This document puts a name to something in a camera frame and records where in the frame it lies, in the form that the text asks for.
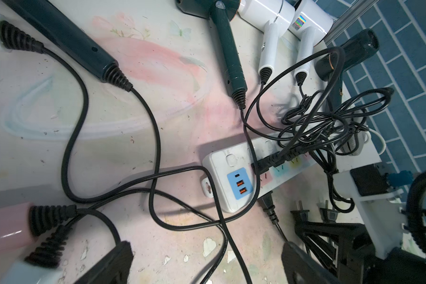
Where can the grey oval pad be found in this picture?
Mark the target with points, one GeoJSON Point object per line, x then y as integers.
{"type": "Point", "coordinates": [352, 145]}

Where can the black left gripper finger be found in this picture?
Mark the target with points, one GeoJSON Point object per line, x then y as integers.
{"type": "Point", "coordinates": [113, 268]}

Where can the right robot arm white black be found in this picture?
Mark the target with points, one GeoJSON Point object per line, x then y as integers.
{"type": "Point", "coordinates": [399, 267]}

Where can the pink hair dryer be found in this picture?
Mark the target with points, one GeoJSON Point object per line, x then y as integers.
{"type": "Point", "coordinates": [22, 224]}

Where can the dark green slim hair dryer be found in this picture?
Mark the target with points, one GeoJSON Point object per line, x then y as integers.
{"type": "Point", "coordinates": [66, 35]}

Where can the dark green boxy hair dryer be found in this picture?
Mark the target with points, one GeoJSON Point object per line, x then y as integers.
{"type": "Point", "coordinates": [219, 15]}

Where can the white boxy hair dryer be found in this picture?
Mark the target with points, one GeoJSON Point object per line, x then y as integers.
{"type": "Point", "coordinates": [273, 18]}

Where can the dark teal round hair dryer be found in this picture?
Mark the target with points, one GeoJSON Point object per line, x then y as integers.
{"type": "Point", "coordinates": [360, 47]}

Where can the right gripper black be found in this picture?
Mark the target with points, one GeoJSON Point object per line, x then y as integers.
{"type": "Point", "coordinates": [355, 259]}

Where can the white multicolour power strip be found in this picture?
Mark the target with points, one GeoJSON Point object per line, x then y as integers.
{"type": "Point", "coordinates": [229, 162]}

